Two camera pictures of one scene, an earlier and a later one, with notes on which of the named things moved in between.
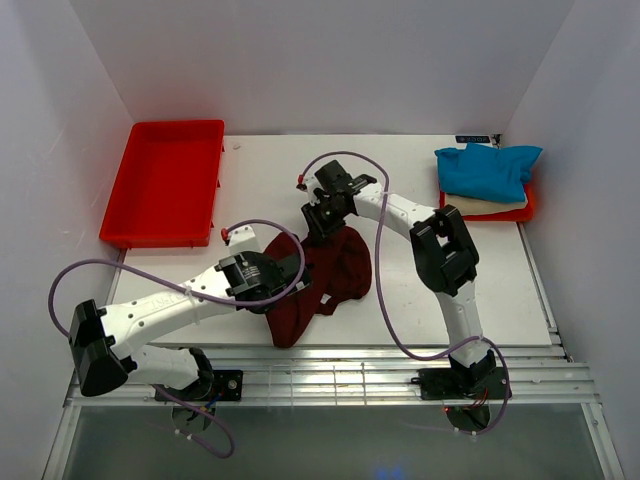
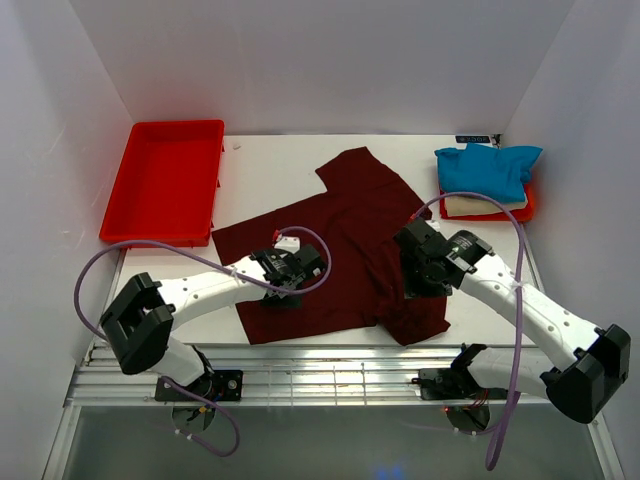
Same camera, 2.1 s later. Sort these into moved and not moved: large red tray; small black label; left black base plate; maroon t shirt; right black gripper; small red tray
Moved: right black gripper; maroon t shirt
Not moved: small red tray; small black label; left black base plate; large red tray
